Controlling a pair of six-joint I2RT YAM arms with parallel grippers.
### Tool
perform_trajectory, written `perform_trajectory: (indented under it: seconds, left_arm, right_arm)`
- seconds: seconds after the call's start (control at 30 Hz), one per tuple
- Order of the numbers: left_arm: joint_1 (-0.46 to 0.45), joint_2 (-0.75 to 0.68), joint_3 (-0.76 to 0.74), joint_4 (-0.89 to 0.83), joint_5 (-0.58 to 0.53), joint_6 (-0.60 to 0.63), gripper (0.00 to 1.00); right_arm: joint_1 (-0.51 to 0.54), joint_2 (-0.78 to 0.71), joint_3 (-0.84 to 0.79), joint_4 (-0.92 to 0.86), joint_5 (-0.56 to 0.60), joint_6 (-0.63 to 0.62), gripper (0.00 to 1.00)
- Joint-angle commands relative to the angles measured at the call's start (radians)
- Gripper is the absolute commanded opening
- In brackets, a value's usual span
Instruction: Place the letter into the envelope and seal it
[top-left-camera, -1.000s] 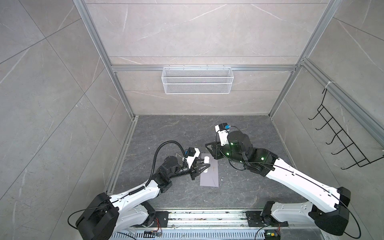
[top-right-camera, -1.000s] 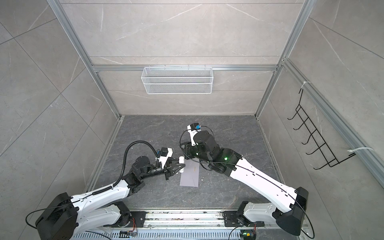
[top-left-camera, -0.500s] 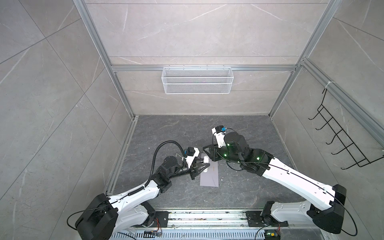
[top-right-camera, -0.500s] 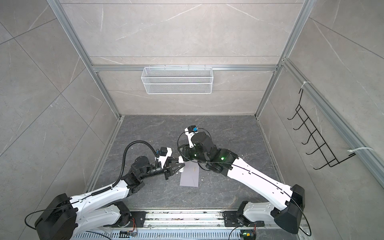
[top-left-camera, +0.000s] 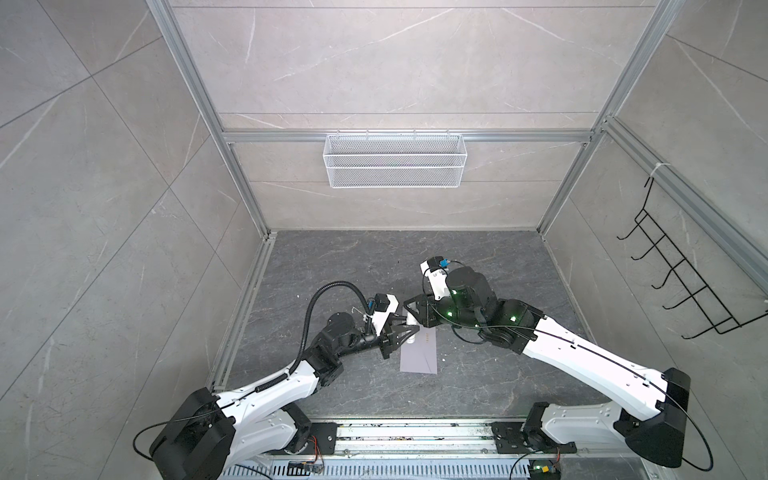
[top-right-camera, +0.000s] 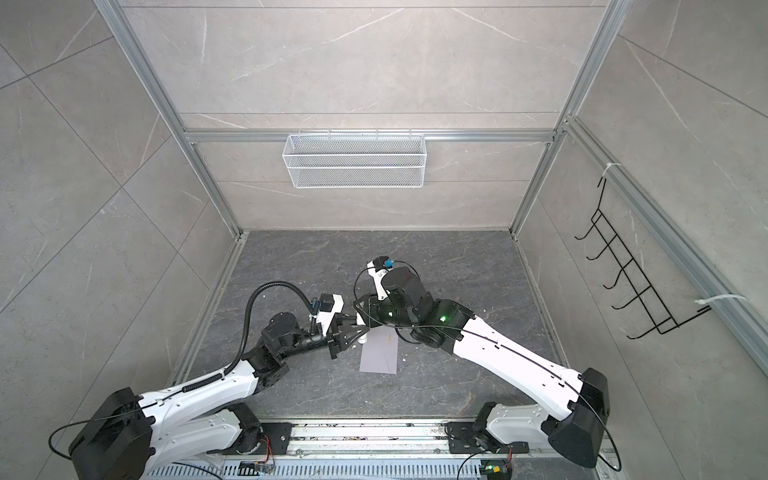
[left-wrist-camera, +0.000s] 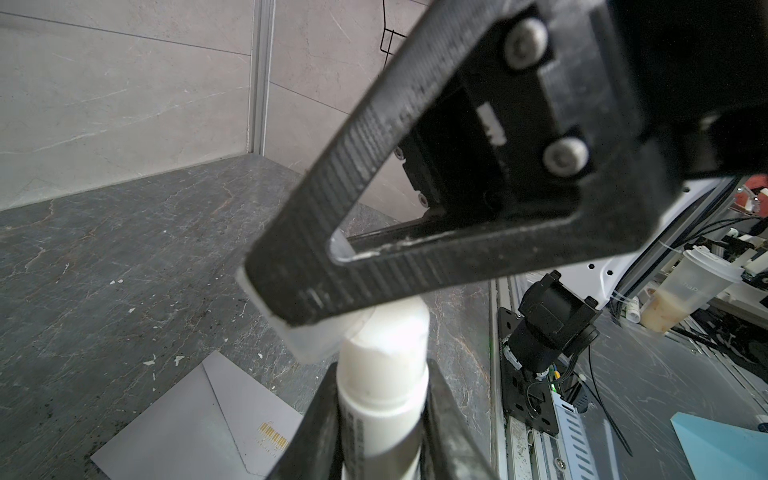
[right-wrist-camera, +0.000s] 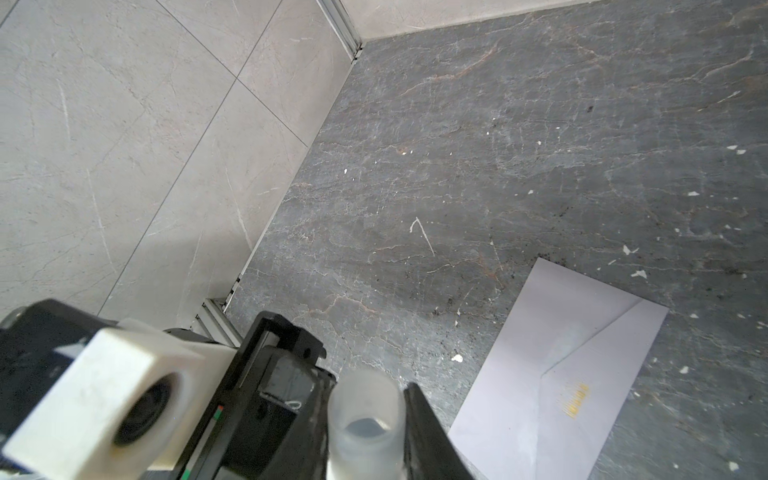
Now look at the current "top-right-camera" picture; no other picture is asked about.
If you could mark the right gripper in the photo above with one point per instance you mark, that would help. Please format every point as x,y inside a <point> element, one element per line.
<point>371,318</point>

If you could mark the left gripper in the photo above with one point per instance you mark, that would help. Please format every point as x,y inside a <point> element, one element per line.
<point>338,338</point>

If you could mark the grey purple envelope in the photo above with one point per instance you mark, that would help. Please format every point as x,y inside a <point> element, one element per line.
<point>380,352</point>

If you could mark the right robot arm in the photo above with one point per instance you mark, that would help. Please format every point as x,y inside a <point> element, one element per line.
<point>571,408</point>

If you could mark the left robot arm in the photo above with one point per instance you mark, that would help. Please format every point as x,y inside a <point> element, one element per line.
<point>132,434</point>

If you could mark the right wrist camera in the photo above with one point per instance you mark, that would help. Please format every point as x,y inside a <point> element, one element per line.
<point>377,269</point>

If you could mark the aluminium rail frame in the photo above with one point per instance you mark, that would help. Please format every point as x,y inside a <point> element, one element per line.
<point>372,441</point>

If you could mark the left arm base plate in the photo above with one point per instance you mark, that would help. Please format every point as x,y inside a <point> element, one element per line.
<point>277,435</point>

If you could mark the white vented cable duct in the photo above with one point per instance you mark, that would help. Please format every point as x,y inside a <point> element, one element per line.
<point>324,469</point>

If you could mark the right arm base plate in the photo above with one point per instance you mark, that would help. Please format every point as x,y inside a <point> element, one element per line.
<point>461,438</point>

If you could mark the black wire hook rack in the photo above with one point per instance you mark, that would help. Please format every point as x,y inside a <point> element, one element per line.
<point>632,274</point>

